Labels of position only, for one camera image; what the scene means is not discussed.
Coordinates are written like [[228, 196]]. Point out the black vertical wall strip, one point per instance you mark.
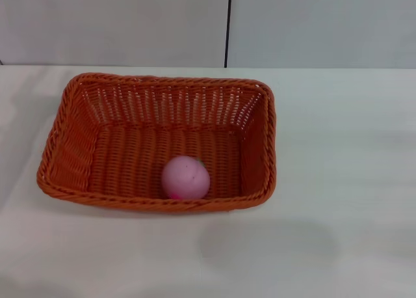
[[228, 24]]

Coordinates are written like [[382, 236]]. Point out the pink toy peach ball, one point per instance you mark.
[[185, 177]]

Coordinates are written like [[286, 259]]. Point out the orange woven plastic basket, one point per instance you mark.
[[130, 155]]

